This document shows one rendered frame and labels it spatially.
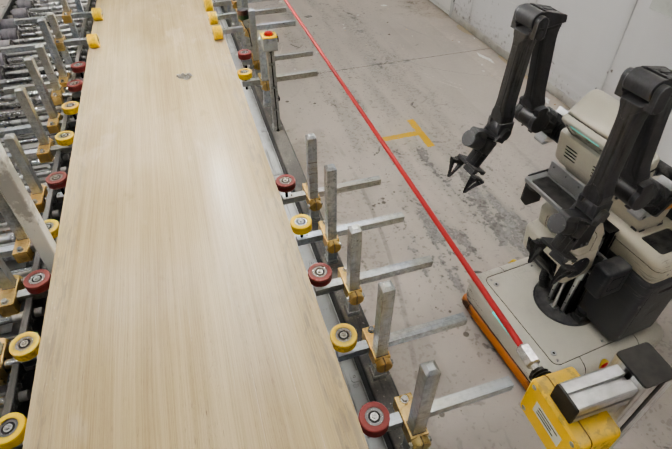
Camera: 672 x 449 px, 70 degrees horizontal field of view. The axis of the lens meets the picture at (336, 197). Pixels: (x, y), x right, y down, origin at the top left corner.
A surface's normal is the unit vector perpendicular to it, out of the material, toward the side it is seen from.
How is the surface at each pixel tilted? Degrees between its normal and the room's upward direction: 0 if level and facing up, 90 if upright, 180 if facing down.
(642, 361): 0
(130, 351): 0
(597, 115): 42
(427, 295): 0
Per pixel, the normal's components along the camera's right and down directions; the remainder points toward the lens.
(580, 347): 0.00, -0.76
